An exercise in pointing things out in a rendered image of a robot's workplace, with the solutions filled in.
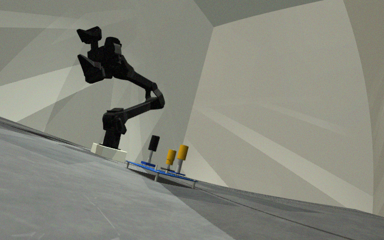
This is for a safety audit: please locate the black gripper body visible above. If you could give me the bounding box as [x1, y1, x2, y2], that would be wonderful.
[84, 26, 110, 84]

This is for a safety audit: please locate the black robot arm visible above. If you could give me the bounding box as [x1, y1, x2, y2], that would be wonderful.
[99, 37, 165, 150]

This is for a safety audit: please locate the blue circuit board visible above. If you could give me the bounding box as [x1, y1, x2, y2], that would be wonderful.
[126, 135, 198, 189]

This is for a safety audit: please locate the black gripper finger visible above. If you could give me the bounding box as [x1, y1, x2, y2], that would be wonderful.
[76, 29, 99, 42]
[77, 54, 102, 77]

